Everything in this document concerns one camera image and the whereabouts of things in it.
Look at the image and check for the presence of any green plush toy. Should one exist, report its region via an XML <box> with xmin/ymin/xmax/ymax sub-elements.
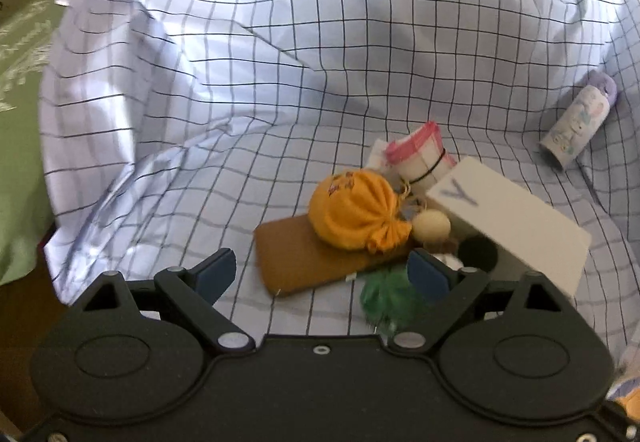
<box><xmin>360</xmin><ymin>267</ymin><xmax>431</xmax><ymax>333</ymax></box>

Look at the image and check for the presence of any brown textured case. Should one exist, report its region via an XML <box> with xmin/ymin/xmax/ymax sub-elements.
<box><xmin>254</xmin><ymin>214</ymin><xmax>416</xmax><ymax>297</ymax></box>

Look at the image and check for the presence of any black sponge applicator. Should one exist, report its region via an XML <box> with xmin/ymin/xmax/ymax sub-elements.
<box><xmin>457</xmin><ymin>236</ymin><xmax>498</xmax><ymax>273</ymax></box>

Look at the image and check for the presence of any printed bottle with purple cap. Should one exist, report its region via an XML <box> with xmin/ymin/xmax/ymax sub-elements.
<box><xmin>539</xmin><ymin>69</ymin><xmax>618</xmax><ymax>171</ymax></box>

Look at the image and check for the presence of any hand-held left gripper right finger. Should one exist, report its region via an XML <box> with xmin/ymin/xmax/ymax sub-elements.
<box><xmin>387</xmin><ymin>248</ymin><xmax>576</xmax><ymax>354</ymax></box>

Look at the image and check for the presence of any blue checked bed sheet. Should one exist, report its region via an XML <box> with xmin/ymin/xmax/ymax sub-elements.
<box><xmin>40</xmin><ymin>0</ymin><xmax>640</xmax><ymax>373</ymax></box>

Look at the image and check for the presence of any orange drawstring pouch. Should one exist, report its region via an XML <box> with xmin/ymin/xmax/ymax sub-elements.
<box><xmin>308</xmin><ymin>172</ymin><xmax>412</xmax><ymax>254</ymax></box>

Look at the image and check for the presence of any beige sponge with green handle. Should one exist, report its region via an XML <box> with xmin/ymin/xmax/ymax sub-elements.
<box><xmin>411</xmin><ymin>210</ymin><xmax>452</xmax><ymax>245</ymax></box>

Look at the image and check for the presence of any green printed bag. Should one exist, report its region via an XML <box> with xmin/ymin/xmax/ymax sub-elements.
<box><xmin>0</xmin><ymin>0</ymin><xmax>83</xmax><ymax>285</ymax></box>

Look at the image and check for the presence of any white cardboard box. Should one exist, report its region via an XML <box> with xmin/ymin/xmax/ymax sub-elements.
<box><xmin>425</xmin><ymin>157</ymin><xmax>592</xmax><ymax>300</ymax></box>

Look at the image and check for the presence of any pink-trimmed white cloth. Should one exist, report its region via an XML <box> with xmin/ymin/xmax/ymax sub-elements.
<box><xmin>370</xmin><ymin>121</ymin><xmax>457</xmax><ymax>185</ymax></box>

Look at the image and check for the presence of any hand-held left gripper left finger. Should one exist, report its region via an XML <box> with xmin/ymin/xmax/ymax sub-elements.
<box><xmin>70</xmin><ymin>248</ymin><xmax>256</xmax><ymax>354</ymax></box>

